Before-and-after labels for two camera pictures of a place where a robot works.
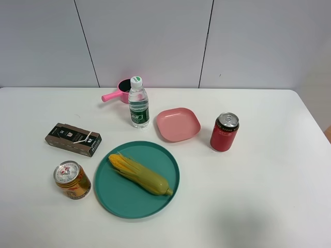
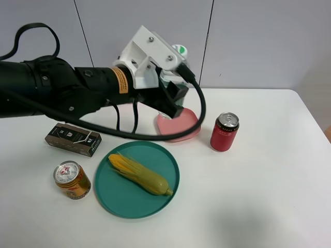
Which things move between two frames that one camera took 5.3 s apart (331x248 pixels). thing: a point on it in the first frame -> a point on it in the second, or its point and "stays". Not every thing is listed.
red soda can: x=224 y=132 stays
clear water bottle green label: x=138 y=104 -> x=177 y=81
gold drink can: x=74 y=181 stays
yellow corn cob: x=139 y=176 stays
